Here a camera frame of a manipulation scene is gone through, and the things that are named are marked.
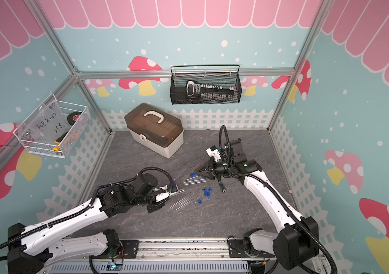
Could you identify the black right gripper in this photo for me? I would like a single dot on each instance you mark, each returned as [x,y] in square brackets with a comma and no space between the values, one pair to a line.
[209,171]

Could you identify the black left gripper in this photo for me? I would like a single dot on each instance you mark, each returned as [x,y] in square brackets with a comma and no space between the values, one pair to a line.
[156,206]

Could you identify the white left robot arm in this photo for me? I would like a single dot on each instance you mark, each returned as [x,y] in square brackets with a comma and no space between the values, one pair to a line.
[31,248]

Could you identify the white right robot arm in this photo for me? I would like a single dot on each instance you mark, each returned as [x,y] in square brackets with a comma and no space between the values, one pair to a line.
[297,238]

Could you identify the white box with brown lid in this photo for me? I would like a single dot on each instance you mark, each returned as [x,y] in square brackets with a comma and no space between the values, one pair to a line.
[155,129]

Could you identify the socket set in basket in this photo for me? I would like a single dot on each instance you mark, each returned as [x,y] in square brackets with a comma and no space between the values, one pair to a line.
[205,92]

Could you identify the yellow black utility knife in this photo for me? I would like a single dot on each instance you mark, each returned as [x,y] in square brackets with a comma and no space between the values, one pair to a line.
[58,142]

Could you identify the black tape roll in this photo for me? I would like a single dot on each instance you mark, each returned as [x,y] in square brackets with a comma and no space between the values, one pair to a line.
[73,117]

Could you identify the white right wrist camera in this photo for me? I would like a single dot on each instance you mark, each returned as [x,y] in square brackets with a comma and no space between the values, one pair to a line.
[214,152]

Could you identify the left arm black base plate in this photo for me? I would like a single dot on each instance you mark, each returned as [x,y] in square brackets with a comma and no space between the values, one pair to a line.
[127,249]

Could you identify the aluminium front rail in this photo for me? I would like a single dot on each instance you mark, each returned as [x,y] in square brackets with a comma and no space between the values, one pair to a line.
[184,248]

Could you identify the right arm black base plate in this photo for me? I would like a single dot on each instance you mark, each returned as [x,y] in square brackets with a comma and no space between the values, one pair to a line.
[241,248]

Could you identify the black wire wall basket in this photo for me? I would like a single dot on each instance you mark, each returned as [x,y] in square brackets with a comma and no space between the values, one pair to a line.
[217,75]

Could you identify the clear and mesh wall bin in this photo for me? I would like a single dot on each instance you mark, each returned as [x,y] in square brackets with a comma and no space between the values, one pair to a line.
[39,131]

